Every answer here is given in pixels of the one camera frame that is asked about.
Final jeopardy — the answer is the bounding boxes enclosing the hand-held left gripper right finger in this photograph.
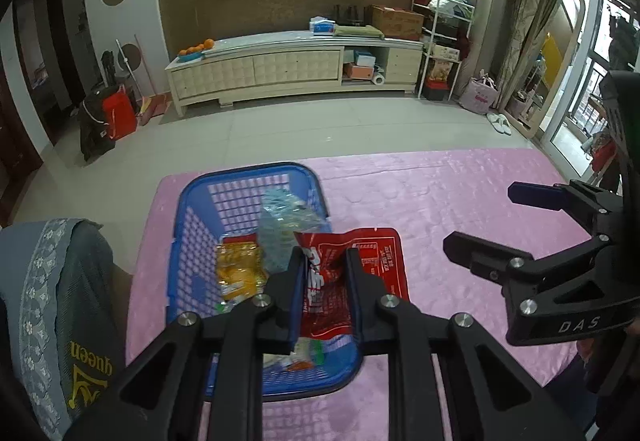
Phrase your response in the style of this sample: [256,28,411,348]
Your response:
[345,247,586,441]

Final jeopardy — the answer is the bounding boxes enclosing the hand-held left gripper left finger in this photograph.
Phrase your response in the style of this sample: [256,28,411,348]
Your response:
[62,246,307,441]

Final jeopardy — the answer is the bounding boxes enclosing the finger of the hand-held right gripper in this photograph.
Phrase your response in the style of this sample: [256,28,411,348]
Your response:
[443,231,611,287]
[507,180,623,234]

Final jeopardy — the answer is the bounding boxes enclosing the red snack packet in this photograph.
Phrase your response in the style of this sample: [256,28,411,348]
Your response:
[292,227,410,339]

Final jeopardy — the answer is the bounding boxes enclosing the orange snack packet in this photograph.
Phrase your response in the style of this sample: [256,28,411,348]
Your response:
[215,241,271,302]

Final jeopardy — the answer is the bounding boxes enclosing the blue plastic basket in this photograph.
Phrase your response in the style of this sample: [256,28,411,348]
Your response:
[166,162,365,397]

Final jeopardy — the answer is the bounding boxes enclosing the pink quilted table cloth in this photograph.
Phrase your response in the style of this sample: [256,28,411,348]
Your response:
[125,148,596,441]

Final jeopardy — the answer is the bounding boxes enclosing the clear blue snack packet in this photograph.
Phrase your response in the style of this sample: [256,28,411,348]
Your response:
[260,188,327,242]

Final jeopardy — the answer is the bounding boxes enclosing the pink tote bag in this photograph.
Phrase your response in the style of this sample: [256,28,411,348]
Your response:
[459,70,500,114]

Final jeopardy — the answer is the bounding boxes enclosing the arched floor mirror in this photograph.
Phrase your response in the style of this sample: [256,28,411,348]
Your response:
[505,0,587,138]

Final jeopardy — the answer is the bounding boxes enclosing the white shelf rack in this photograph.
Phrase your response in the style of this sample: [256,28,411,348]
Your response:
[412,0,476,102]

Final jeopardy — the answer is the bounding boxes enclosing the grey embroidered chair cover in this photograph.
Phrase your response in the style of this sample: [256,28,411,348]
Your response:
[0,218,128,439]

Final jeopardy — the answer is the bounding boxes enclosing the boxes in cabinet shelf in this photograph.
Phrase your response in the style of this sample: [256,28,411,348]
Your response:
[342,50,377,80]

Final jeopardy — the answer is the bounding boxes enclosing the brown cardboard box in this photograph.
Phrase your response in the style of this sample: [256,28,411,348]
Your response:
[370,5,425,40]

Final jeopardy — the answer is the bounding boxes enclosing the cream TV cabinet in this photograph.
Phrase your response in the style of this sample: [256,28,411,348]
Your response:
[165,35,423,118]

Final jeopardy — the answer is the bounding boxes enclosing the green folded cloth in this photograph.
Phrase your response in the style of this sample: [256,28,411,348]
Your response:
[332,23,385,40]

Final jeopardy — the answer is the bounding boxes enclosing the broom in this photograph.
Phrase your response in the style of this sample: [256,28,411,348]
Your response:
[134,35,171,124]

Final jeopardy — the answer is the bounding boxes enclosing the red bag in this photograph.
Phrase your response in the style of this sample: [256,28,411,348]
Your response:
[102,86,138,140]

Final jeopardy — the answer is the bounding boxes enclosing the black bag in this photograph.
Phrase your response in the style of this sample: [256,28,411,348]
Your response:
[79,83,118,163]

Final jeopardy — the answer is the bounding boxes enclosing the pile of oranges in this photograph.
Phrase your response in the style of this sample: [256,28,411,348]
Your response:
[178,39,216,60]

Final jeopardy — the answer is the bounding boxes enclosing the dark wooden bedroom doorway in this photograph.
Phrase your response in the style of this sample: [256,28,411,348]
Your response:
[12,0,86,146]

